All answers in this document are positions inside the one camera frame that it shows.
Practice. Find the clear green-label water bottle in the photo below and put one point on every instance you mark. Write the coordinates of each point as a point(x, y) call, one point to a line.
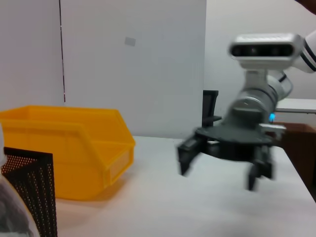
point(12, 209)

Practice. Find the brown cabinet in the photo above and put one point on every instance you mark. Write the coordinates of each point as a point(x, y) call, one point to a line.
point(298, 148)

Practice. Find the yellow plastic bin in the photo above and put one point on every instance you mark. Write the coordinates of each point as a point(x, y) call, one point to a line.
point(61, 148)

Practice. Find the black mesh pen holder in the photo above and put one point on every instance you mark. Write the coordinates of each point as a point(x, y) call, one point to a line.
point(34, 182)

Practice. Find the black chair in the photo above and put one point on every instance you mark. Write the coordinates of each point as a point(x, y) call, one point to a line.
point(209, 108)

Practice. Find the white desk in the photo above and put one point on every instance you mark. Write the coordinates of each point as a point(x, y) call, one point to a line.
point(298, 106)

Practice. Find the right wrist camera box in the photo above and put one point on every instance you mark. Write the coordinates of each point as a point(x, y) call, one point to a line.
point(261, 49)

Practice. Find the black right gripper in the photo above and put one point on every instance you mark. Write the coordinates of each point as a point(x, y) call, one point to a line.
point(234, 140)

